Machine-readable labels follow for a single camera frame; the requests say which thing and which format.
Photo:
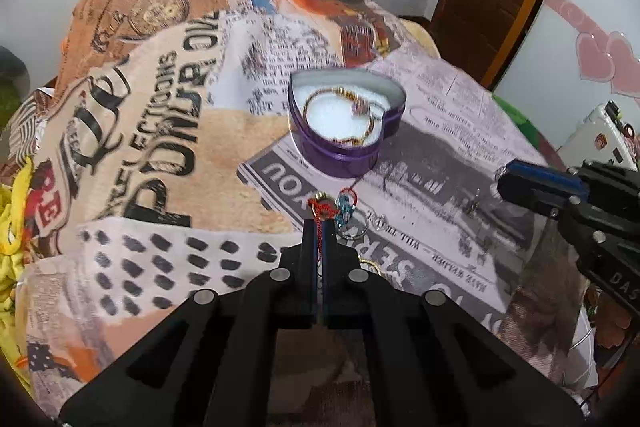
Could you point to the small silver earring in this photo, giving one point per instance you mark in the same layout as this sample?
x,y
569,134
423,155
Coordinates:
x,y
474,203

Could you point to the printed newspaper-pattern blanket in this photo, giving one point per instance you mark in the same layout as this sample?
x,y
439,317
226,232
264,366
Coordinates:
x,y
175,167

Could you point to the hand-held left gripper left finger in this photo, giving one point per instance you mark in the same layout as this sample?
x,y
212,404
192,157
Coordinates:
x,y
310,257

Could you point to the purple heart-shaped tin box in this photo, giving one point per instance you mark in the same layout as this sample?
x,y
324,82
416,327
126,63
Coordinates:
x,y
345,142

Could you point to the green cloth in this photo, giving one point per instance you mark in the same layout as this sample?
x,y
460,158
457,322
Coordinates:
x,y
520,119

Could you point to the orange floral cloth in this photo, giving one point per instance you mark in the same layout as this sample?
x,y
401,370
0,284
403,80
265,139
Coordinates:
x,y
620,332

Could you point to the green plush object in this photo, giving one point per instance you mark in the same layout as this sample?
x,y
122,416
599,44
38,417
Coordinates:
x,y
11,87

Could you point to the yellow cloth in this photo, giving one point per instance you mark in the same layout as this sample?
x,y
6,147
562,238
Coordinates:
x,y
12,257

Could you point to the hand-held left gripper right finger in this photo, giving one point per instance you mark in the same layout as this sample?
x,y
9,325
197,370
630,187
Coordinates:
x,y
328,257

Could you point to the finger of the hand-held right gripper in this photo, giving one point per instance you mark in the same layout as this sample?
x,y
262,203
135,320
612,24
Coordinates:
x,y
545,177
530,199

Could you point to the white stickered case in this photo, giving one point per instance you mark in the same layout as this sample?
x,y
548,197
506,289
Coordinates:
x,y
600,132

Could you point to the white foam insert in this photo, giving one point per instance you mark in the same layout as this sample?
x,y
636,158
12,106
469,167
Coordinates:
x,y
335,114

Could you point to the pink heart wall decoration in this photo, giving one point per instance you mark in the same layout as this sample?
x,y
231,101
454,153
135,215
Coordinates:
x,y
607,52

